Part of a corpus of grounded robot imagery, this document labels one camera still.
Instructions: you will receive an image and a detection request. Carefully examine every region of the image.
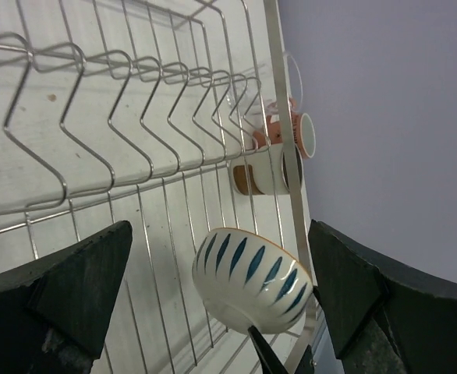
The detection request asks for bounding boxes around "brown and white cup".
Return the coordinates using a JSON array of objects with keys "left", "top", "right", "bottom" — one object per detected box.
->
[{"left": 229, "top": 143, "right": 289, "bottom": 196}]

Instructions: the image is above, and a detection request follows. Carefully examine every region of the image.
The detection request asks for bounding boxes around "pink mug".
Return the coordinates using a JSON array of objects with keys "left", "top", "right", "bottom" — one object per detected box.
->
[{"left": 253, "top": 97, "right": 316, "bottom": 159}]

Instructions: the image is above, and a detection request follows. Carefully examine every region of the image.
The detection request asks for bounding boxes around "metal wire dish rack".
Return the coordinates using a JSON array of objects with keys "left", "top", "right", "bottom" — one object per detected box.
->
[{"left": 0, "top": 1, "right": 322, "bottom": 373}]

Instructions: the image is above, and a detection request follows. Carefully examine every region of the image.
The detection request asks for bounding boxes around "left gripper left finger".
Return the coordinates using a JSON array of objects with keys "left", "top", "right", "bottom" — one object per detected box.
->
[{"left": 0, "top": 221, "right": 133, "bottom": 373}]

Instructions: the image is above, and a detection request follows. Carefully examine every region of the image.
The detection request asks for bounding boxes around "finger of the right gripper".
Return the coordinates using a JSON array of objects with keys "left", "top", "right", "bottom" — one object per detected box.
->
[{"left": 248, "top": 326, "right": 314, "bottom": 374}]

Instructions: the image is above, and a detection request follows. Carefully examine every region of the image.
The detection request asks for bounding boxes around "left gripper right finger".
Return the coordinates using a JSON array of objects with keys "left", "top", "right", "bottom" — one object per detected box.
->
[{"left": 308, "top": 221, "right": 457, "bottom": 373}]

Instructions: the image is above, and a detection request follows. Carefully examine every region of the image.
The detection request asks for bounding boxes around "white blue-striped bowl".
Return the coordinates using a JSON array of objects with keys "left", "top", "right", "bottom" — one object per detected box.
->
[{"left": 192, "top": 228, "right": 313, "bottom": 334}]

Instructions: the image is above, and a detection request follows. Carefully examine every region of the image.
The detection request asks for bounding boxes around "clear glass tumbler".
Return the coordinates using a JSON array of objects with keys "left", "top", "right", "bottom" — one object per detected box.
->
[{"left": 226, "top": 51, "right": 303, "bottom": 124}]

